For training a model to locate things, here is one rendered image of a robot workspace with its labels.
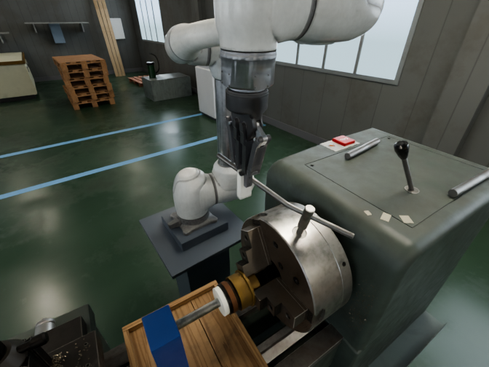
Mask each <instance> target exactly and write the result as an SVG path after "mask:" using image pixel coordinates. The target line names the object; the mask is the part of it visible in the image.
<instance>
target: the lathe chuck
mask: <svg viewBox="0 0 489 367"><path fill-rule="evenodd" d="M257 216H262V217H260V218H259V221H260V225H261V229H262V232H263V236H264V239H265V241H266V246H267V249H268V252H269V256H270V259H271V260H272V263H271V264H270V265H272V266H273V268H274V269H275V271H276V273H277V274H278V276H279V277H282V280H283V281H284V282H285V284H286V285H287V286H288V287H289V288H290V289H291V291H292V292H293V293H294V294H295V295H296V296H297V297H298V298H299V299H300V300H301V301H302V302H303V303H304V305H305V306H306V307H307V308H308V309H309V310H310V311H311V313H312V314H313V315H318V314H319V311H320V310H322V313H321V317H320V318H319V319H318V321H316V322H315V321H314V322H313V323H312V324H311V323H310V321H309V320H308V319H307V318H306V319H305V320H304V321H303V322H302V323H300V324H299V325H297V326H296V327H294V328H293V327H292V326H291V325H290V324H289V323H288V321H287V320H286V319H285V317H284V316H283V315H282V313H279V314H278V315H276V316H277V317H278V318H279V319H280V320H281V321H282V322H283V323H284V324H285V325H286V326H288V327H289V328H291V329H293V330H294V331H297V332H301V333H306V332H309V331H310V330H311V329H313V328H314V327H316V326H317V325H319V324H320V323H321V322H322V321H323V320H325V319H326V318H328V317H329V316H331V315H332V314H333V313H334V312H336V311H337V310H338V308H339V307H340V305H341V302H342V298H343V284H342V279H341V273H340V271H339V268H338V265H337V262H336V260H335V257H334V255H333V253H332V251H331V249H330V248H329V246H328V244H327V243H326V241H325V239H324V238H323V236H322V235H321V234H320V233H319V231H318V230H317V229H316V228H315V226H314V225H313V224H312V223H311V222H309V225H308V227H307V229H304V230H305V231H306V237H305V238H303V239H300V238H297V237H296V236H295V235H294V234H293V232H292V230H293V228H295V227H298V222H299V220H300V217H301V214H299V213H296V212H295V211H293V210H291V209H289V208H286V207H285V206H276V207H274V208H271V209H268V210H266V211H263V212H262V213H259V214H257V215H254V216H251V217H249V218H247V219H246V220H245V222H244V223H243V226H242V229H244V228H246V227H248V226H251V225H253V224H254V223H253V219H254V218H255V217H257ZM263 216H264V217H263Z"/></svg>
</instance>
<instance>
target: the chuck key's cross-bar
mask: <svg viewBox="0 0 489 367"><path fill-rule="evenodd" d="M216 157H217V158H218V159H220V160H221V161H222V162H224V163H226V164H227V165H228V166H229V167H231V168H232V169H234V170H235V171H237V169H236V166H235V164H234V163H232V161H231V160H229V159H227V158H226V157H225V156H223V155H222V154H221V153H217V155H216ZM252 183H253V184H255V185H256V186H257V187H258V188H260V189H262V190H263V191H264V192H265V193H267V194H268V195H270V196H271V197H273V198H274V199H275V200H276V201H278V202H280V203H281V204H282V205H284V206H285V207H286V208H289V209H291V210H293V211H295V212H296V213H299V214H301V215H303V209H301V208H299V207H297V206H295V205H292V204H291V203H289V202H288V201H286V200H284V199H283V198H282V197H280V196H279V195H278V194H276V193H275V192H273V191H272V190H270V188H268V187H267V186H265V185H264V184H262V183H261V182H260V181H258V180H257V179H255V178H254V177H253V182H252ZM310 219H311V220H313V221H316V222H317V223H319V224H321V225H323V226H326V227H328V228H330V229H332V230H334V231H336V232H338V233H340V234H343V235H345V236H347V237H349V238H351V239H353V238H354V233H352V232H350V231H348V230H346V229H343V228H341V227H339V226H337V225H335V224H333V223H330V222H329V221H326V220H324V219H323V218H320V217H318V216H316V215H313V216H312V217H311V218H310Z"/></svg>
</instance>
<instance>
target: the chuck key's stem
mask: <svg viewBox="0 0 489 367"><path fill-rule="evenodd" d="M314 212H315V208H314V207H313V206H312V205H306V206H305V208H304V210H303V215H301V217H300V220H299V222H298V229H297V231H296V234H298V235H300V236H301V235H302V234H303V230H304V229H307V227H308V225H309V222H310V220H311V219H310V218H311V217H312V216H313V215H314Z"/></svg>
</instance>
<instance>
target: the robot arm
mask: <svg viewBox="0 0 489 367"><path fill-rule="evenodd" d="M213 3H214V15H215V18H212V19H208V20H201V21H198V22H195V23H189V24H188V23H181V24H178V25H174V26H173V27H171V29H170V30H169V31H168V32H167V35H166V36H165V40H164V46H165V49H166V52H167V54H168V56H169V57H170V58H171V59H172V60H173V61H174V62H176V63H179V64H186V63H187V64H189V65H193V66H209V69H210V73H211V74H212V76H213V78H214V79H215V110H216V125H217V142H218V153H221V154H222V155H223V156H225V157H226V158H227V159H229V160H231V161H232V163H234V164H235V166H236V169H237V171H235V170H234V169H232V168H231V167H229V166H228V165H227V164H226V163H224V162H222V161H221V160H220V159H218V160H217V161H216V162H215V164H214V165H213V169H212V172H211V173H208V174H206V173H204V172H203V171H202V170H200V169H198V168H194V167H187V168H184V169H182V170H180V171H179V172H178V174H177V175H176V177H175V180H174V183H173V188H172V193H173V199H174V203H175V209H176V211H177V212H174V213H171V214H170V217H171V218H172V219H174V220H172V221H171V222H169V223H168V226H169V228H170V229H172V228H175V227H180V228H181V229H182V230H183V234H184V235H185V236H188V235H190V234H191V233H192V232H195V231H196V230H198V229H201V228H202V227H204V226H207V225H209V224H212V223H215V222H217V221H218V218H217V217H216V216H214V215H213V214H211V212H210V211H209V209H208V208H210V207H212V206H213V205H215V204H219V203H224V202H230V201H232V200H237V199H240V200H242V199H244V198H246V197H250V196H251V194H252V190H253V187H254V185H255V184H253V183H252V182H253V177H254V175H257V174H259V173H260V171H261V166H262V164H263V158H264V155H265V153H266V147H267V145H268V144H269V142H270V141H271V136H270V135H269V134H268V135H266V134H265V133H264V131H263V129H262V128H263V120H262V115H263V113H264V111H265V110H266V109H267V108H268V100H269V90H268V88H269V87H271V86H272V85H273V83H274V71H275V63H276V57H277V44H278V43H282V42H288V41H294V42H295V43H297V44H307V45H329V44H334V43H335V42H347V41H350V40H352V39H355V38H357V37H359V36H361V35H363V34H364V33H367V32H368V31H369V30H370V29H371V28H372V27H373V26H374V25H375V24H376V22H377V21H378V19H379V17H380V15H381V12H382V10H383V6H384V0H213Z"/></svg>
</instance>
